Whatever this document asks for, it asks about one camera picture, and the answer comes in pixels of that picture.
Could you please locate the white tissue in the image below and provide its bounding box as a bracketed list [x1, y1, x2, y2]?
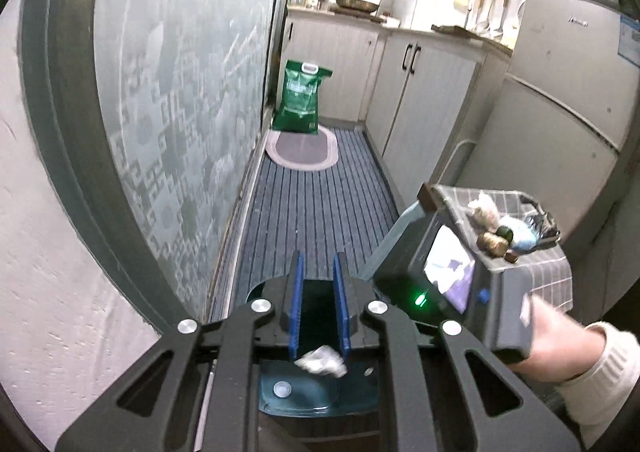
[294, 345, 347, 378]

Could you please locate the brown bread piece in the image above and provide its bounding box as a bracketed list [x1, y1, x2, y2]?
[476, 232, 510, 258]

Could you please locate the bag with beige contents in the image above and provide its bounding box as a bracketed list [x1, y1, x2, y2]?
[468, 191, 500, 232]

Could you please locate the green round lid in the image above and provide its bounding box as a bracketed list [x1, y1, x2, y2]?
[496, 225, 514, 244]

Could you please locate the walnut shell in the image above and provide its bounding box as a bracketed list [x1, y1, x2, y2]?
[504, 250, 518, 263]

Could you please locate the white knit sleeve forearm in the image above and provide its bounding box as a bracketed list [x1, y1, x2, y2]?
[556, 322, 639, 451]

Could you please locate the teal trash bin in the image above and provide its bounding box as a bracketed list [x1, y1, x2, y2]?
[244, 278, 381, 419]

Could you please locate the white kitchen cabinet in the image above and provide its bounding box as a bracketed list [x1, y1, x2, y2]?
[282, 8, 510, 204]

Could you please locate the person right hand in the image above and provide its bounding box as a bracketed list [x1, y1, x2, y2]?
[509, 296, 606, 384]

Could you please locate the wooden table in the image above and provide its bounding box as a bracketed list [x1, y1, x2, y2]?
[416, 182, 440, 212]

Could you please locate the striped blue floor rug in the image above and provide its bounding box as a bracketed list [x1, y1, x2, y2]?
[233, 128, 398, 305]

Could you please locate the grey checked tablecloth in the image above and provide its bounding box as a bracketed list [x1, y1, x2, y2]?
[432, 184, 574, 313]

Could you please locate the oval grey floor mat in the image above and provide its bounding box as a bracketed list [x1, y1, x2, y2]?
[266, 126, 340, 172]

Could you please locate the green rice bag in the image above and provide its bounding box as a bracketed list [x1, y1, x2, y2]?
[272, 60, 333, 134]

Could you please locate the silver refrigerator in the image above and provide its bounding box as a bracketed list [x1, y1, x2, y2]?
[449, 0, 640, 253]

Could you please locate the frosted patterned sliding door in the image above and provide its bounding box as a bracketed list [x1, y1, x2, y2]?
[20, 0, 284, 329]

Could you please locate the frying pan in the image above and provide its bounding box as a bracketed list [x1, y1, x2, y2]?
[335, 0, 378, 14]

